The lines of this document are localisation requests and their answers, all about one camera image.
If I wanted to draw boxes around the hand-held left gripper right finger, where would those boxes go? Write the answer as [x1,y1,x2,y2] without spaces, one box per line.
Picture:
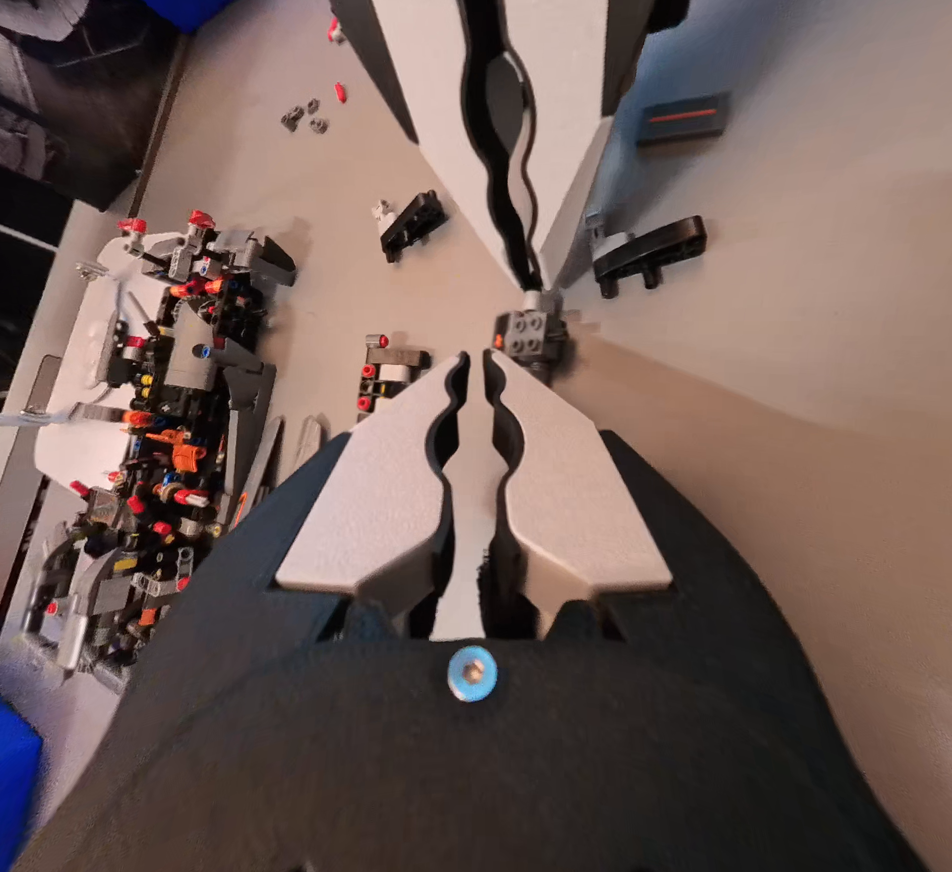
[479,350,674,640]

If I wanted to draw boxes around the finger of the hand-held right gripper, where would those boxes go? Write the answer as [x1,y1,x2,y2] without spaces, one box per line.
[363,0,538,291]
[504,0,616,291]

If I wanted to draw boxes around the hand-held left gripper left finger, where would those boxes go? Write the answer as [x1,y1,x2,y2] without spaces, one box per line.
[274,353,472,638]

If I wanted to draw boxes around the black lego assembly red pins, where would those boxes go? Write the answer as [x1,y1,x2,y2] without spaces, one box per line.
[357,334,432,415]

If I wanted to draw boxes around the black lego beam assembly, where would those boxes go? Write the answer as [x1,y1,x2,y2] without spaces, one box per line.
[584,214,708,300]
[372,189,451,265]

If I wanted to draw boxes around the dark grey lego axle assembly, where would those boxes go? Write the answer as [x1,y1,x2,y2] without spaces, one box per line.
[491,288,577,384]

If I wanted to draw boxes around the grey lego panels orange stripes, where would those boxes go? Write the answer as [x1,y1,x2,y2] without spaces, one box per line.
[238,411,328,523]

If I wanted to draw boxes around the dark lego tile red stripe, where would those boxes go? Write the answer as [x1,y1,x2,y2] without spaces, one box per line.
[640,93,732,144]

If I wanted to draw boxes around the large lego vehicle model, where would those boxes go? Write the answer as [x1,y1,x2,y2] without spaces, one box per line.
[15,210,297,687]

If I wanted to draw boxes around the white rounded board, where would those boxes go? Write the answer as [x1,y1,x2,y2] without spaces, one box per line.
[33,236,187,494]

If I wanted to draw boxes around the large dark printed box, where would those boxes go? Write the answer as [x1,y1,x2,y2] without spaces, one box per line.
[0,0,187,211]

